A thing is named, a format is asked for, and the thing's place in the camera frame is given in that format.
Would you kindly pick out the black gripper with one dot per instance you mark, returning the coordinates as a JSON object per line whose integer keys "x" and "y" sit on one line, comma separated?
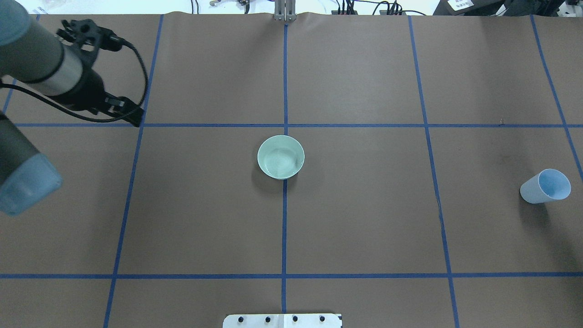
{"x": 92, "y": 90}

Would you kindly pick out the white central pillar base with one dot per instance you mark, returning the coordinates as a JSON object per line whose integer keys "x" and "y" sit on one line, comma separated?
{"x": 282, "y": 320}

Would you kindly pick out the light blue plastic cup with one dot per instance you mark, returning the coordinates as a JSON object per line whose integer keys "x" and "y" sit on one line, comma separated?
{"x": 547, "y": 186}

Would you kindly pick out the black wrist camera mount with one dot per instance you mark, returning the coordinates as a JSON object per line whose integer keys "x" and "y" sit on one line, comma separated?
{"x": 87, "y": 32}

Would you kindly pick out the aluminium frame post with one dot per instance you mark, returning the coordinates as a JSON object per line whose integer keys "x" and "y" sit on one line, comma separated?
{"x": 285, "y": 10}

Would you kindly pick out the green ceramic bowl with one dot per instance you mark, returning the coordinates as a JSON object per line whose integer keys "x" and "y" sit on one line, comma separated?
{"x": 281, "y": 157}

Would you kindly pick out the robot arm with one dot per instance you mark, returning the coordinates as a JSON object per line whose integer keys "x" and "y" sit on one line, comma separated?
{"x": 56, "y": 69}

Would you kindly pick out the black box with label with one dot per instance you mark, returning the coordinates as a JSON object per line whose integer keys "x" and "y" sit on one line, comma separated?
{"x": 471, "y": 7}

